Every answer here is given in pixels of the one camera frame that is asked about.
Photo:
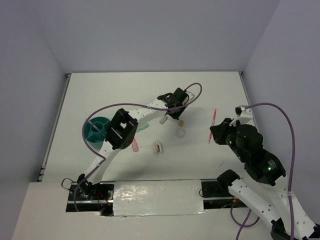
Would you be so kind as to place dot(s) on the clear tape roll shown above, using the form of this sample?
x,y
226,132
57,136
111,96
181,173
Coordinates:
x,y
180,133

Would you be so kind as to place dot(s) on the grey eraser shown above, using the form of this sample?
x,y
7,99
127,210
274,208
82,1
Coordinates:
x,y
163,120

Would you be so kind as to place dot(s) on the grey clear pen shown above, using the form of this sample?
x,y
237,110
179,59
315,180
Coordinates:
x,y
98,126

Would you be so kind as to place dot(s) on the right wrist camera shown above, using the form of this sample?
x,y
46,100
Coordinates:
x,y
243,116

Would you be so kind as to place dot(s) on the teal round organizer container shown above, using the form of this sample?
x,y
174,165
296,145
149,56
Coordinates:
x,y
95,140

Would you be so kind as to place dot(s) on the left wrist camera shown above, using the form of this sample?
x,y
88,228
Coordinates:
x,y
191,96

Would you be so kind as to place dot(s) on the pink correction tape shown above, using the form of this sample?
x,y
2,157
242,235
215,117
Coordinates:
x,y
135,146

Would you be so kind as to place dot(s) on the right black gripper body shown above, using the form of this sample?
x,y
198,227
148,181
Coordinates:
x,y
226,133

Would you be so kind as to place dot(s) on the silver foil plate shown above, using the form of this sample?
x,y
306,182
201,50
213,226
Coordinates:
x,y
157,198

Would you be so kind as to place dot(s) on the red pen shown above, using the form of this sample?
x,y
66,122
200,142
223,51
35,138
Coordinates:
x,y
212,124

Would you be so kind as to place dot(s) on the pink small stapler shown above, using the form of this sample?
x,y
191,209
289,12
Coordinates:
x,y
157,148

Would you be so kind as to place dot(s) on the yellow eraser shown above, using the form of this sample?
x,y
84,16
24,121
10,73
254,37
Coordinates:
x,y
181,123

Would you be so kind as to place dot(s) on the green pen cap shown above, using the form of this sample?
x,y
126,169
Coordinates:
x,y
142,127

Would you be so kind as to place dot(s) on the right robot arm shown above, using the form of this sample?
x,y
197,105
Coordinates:
x,y
283,215

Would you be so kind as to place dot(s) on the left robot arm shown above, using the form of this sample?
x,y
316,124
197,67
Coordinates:
x,y
120,133

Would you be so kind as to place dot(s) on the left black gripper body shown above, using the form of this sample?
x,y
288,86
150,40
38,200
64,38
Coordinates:
x,y
176,113

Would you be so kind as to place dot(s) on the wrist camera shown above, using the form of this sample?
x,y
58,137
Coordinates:
x,y
243,116
191,96

